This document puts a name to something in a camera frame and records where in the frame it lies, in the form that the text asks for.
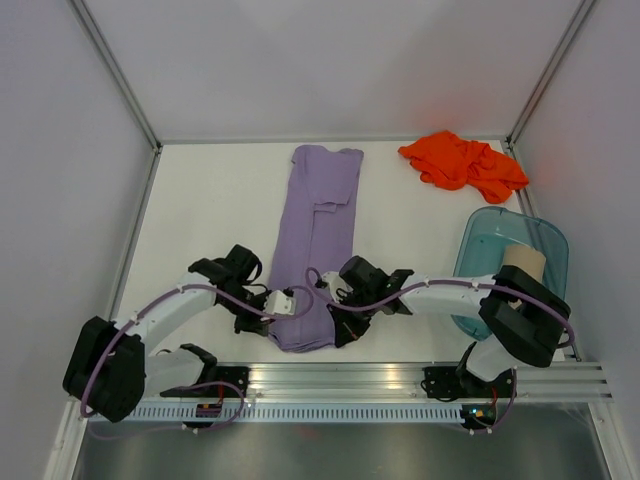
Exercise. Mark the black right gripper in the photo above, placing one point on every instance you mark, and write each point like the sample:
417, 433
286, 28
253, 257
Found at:
346, 329

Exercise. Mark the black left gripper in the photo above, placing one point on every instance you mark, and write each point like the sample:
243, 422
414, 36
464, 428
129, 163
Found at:
256, 325

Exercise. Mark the purple t-shirt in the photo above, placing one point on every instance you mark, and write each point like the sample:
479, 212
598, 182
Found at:
316, 230

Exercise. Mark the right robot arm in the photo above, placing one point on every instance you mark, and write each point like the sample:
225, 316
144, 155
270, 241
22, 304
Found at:
526, 322

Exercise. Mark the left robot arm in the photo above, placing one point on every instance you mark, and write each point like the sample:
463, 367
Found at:
113, 365

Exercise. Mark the teal plastic bin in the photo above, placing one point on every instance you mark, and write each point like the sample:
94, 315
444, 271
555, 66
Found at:
490, 229

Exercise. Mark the orange t-shirt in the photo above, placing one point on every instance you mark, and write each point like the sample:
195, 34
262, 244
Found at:
449, 162

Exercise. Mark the rolled beige t-shirt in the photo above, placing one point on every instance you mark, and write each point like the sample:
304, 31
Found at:
528, 259

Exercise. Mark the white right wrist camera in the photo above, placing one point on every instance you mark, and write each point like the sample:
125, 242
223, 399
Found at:
337, 288

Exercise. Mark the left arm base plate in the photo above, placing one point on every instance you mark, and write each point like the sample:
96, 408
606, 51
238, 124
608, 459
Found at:
224, 382

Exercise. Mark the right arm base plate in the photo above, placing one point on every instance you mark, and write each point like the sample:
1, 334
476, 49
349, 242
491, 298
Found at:
449, 383

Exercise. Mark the slotted cable duct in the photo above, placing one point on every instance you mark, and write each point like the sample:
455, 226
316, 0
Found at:
298, 413

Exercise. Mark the aluminium mounting rail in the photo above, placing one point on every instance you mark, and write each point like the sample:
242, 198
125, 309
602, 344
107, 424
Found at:
567, 381

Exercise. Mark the left aluminium frame post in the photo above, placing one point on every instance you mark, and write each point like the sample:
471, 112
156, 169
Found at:
100, 44

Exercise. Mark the aluminium frame post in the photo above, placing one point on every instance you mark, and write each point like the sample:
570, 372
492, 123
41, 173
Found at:
100, 44
577, 22

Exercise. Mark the right aluminium frame post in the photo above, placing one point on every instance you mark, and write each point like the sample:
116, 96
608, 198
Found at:
577, 22

